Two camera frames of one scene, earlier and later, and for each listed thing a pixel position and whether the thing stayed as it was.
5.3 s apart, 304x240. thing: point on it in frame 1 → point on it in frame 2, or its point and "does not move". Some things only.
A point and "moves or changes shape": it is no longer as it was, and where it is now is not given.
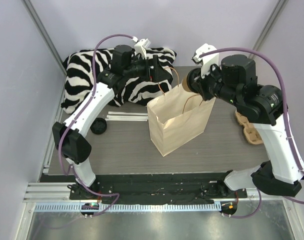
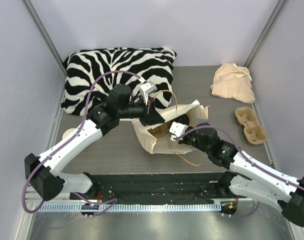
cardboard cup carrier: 250,133 does not move
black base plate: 160,188 does not move
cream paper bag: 177,117 moves or changes shape
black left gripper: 152,69 → 147,113
